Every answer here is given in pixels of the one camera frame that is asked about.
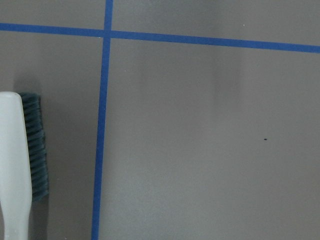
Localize beige hand brush black bristles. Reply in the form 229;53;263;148
0;91;49;240

